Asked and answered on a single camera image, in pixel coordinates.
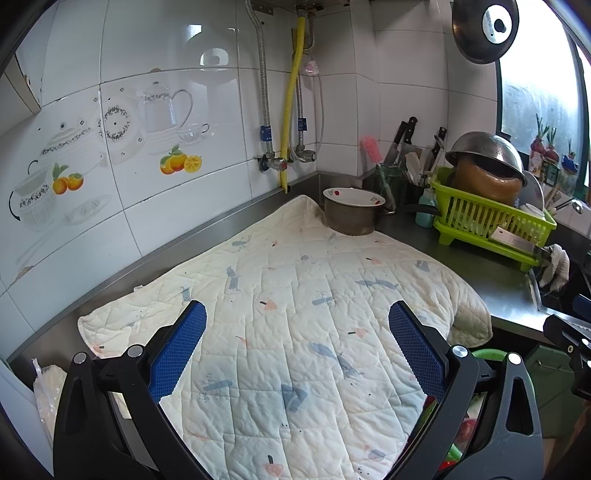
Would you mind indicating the metal water valve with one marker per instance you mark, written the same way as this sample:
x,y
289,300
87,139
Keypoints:
x,y
302,152
272,162

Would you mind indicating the green dish rack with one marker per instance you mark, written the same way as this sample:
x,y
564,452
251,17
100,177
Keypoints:
x,y
485,217

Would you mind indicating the steel mixing bowl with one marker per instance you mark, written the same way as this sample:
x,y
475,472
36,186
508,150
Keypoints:
x,y
485,147

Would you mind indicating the white quilted blanket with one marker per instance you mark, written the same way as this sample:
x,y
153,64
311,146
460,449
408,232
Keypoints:
x,y
277,323

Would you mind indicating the teal plastic bottle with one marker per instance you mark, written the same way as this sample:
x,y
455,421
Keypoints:
x,y
425,210

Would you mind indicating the white plastic bag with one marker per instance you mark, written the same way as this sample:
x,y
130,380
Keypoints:
x,y
46,392

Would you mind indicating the green cabinet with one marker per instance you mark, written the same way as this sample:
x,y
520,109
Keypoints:
x,y
549,369

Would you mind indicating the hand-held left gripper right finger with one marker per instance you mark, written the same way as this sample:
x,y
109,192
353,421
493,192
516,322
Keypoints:
x,y
418,355

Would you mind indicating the white plate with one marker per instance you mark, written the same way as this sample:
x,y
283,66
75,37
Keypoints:
x,y
533,189

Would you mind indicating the white spatula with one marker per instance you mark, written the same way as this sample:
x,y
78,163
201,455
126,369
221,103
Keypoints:
x,y
412,164

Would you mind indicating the pink bottle brush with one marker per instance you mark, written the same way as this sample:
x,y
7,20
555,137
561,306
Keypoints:
x,y
369,150

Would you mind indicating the glass jar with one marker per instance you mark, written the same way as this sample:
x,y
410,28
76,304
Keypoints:
x,y
388,184

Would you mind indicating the sprouting red onion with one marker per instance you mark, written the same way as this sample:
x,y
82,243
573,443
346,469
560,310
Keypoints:
x,y
537,147
551,150

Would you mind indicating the white rag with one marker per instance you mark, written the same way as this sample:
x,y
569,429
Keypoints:
x,y
554,267

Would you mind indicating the metal ladle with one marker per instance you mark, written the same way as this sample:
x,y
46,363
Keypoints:
x,y
570,205

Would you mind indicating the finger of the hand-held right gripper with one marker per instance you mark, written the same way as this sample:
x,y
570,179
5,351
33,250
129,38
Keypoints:
x,y
565,334
582,305

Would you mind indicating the cleaver blade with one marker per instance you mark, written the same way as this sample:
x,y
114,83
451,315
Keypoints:
x,y
512,240

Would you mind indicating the brown clay pot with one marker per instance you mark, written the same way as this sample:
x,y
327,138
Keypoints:
x,y
485,182

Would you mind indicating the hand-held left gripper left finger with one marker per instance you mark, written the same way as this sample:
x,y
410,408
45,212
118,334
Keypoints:
x,y
180,350

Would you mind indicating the green plastic basket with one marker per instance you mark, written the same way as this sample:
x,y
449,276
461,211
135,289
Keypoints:
x,y
485,354

